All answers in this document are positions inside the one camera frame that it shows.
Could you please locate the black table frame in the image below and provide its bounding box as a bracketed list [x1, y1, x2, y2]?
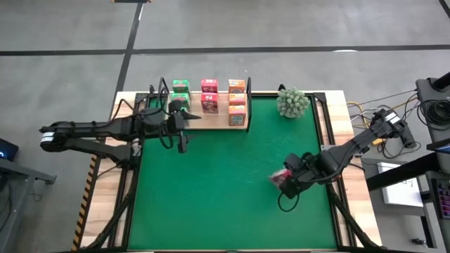
[72, 91, 384, 253]

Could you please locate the black diagonal beam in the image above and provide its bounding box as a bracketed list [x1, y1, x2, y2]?
[365, 140, 450, 193]

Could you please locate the black coiled cable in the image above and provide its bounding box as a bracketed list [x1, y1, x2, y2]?
[421, 100, 450, 124]

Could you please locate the wooden shelf black metal frame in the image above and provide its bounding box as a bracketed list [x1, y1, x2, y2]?
[157, 76, 254, 134]

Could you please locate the dark device with blue light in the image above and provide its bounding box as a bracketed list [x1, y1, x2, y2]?
[0, 137, 20, 162]

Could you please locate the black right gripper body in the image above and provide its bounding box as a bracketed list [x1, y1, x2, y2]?
[281, 153, 317, 200]

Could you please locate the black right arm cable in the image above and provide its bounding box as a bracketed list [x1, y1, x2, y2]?
[277, 191, 300, 213]

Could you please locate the Frosted Mini Wheats orange box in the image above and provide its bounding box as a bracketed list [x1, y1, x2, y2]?
[228, 105, 248, 127]
[228, 93, 247, 107]
[228, 79, 246, 94]

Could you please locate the Apple Jacks green cereal box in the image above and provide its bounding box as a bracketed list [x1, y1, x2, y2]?
[172, 79, 191, 93]
[170, 92, 191, 110]

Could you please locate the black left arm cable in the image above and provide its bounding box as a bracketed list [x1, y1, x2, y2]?
[117, 84, 176, 150]

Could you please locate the keyboard with coloured keys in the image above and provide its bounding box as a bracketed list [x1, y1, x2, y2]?
[435, 177, 450, 221]

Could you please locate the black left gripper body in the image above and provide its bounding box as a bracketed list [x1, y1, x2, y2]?
[167, 100, 188, 154]

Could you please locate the yellow black hazard strip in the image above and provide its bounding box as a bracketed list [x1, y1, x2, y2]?
[72, 154, 98, 252]

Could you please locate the Froot Loops red cereal box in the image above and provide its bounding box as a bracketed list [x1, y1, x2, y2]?
[200, 92, 219, 115]
[269, 167, 293, 187]
[200, 78, 219, 93]

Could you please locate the white paper box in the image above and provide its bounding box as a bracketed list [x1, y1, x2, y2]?
[378, 161, 425, 208]

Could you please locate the green plant in white pot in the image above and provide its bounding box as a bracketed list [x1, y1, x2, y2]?
[276, 86, 311, 119]

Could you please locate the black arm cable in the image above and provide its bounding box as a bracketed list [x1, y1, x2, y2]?
[277, 191, 300, 213]
[117, 84, 176, 150]

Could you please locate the grey metal cart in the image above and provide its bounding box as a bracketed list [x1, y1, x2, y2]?
[0, 157, 57, 253]

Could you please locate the green table mat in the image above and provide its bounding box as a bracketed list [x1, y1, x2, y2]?
[127, 95, 338, 251]

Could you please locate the yellow cable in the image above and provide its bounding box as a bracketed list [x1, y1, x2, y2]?
[346, 100, 419, 147]

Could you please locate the black power brick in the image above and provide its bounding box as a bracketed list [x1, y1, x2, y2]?
[402, 121, 418, 148]

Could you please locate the black equipment stand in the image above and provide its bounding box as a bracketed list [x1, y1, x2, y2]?
[414, 72, 450, 141]

